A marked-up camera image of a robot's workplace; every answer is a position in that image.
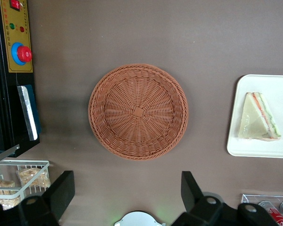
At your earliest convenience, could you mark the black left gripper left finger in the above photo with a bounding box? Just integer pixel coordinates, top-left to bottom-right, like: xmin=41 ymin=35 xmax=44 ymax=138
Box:
xmin=0 ymin=170 xmax=75 ymax=226

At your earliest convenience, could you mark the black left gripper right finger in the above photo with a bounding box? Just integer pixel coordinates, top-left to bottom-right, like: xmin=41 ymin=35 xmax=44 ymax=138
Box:
xmin=171 ymin=171 xmax=280 ymax=226

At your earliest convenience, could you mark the triangle sandwich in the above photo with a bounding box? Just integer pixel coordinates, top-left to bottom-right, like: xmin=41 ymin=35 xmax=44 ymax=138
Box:
xmin=237 ymin=91 xmax=282 ymax=142

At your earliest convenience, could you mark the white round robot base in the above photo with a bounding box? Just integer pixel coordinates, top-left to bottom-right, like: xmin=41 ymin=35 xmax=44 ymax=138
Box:
xmin=114 ymin=211 xmax=166 ymax=226

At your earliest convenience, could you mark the large round brown wicker basket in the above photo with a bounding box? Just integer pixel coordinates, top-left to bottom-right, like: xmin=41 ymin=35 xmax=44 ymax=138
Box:
xmin=88 ymin=63 xmax=189 ymax=161

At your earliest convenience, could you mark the white rectangular plastic tray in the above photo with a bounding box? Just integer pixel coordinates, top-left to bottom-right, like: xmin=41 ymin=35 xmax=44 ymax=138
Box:
xmin=226 ymin=74 xmax=283 ymax=159

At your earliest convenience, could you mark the clear acrylic can holder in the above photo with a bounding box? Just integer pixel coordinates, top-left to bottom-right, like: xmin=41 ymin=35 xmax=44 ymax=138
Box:
xmin=240 ymin=193 xmax=283 ymax=226

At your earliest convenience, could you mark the black sealing machine yellow panel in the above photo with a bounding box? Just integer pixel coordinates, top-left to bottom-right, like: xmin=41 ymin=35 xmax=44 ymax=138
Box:
xmin=0 ymin=0 xmax=41 ymax=167

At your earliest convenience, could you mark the red emergency push button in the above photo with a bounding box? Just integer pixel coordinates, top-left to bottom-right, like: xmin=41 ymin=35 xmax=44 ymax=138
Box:
xmin=10 ymin=41 xmax=33 ymax=66

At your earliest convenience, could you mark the white wire rack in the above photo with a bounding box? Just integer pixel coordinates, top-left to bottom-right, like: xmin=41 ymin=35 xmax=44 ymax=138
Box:
xmin=0 ymin=159 xmax=50 ymax=205

